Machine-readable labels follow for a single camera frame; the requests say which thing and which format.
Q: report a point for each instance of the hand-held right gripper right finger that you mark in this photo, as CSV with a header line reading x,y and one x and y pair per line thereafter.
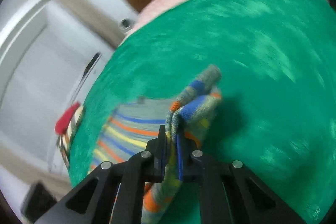
x,y
180,161

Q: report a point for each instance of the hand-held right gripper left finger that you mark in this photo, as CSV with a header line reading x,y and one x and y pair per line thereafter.
x,y
160,161

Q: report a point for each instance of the striped knit sweater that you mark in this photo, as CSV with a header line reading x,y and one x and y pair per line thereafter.
x,y
194,108

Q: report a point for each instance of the red-toed striped sock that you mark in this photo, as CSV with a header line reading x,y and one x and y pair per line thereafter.
x,y
72,132

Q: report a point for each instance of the red object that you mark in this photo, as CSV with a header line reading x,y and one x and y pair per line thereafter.
x,y
65,117

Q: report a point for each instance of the green floral blanket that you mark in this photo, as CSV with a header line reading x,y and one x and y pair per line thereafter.
x,y
262,82

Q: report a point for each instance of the black object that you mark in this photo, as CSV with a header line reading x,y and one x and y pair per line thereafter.
x,y
39,201

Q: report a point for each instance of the round metal fitting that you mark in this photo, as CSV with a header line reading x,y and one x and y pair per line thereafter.
x,y
125,23

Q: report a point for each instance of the white door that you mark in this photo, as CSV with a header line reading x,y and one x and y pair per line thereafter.
x,y
39,69

